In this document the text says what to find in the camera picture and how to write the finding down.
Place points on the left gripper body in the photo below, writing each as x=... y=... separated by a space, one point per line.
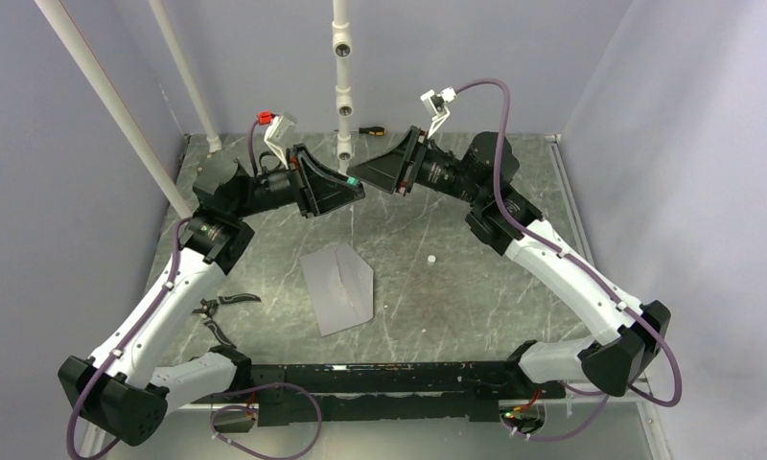
x=291 y=163

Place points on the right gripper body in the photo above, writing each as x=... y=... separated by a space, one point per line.
x=410 y=172

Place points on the grey envelope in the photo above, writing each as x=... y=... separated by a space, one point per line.
x=341 y=285

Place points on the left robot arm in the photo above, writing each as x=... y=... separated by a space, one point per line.
x=121 y=387

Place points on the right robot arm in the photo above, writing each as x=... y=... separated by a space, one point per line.
x=625 y=334

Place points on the yellow black screwdriver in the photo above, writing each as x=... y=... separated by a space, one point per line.
x=370 y=130

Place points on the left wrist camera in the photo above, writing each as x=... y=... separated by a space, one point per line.
x=280 y=128

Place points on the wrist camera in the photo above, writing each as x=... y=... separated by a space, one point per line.
x=437 y=105
x=280 y=128

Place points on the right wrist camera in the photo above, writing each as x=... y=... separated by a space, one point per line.
x=437 y=105

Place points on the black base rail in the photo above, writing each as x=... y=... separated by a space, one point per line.
x=476 y=391

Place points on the aluminium table edge rail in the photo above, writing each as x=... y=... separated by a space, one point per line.
x=650 y=423

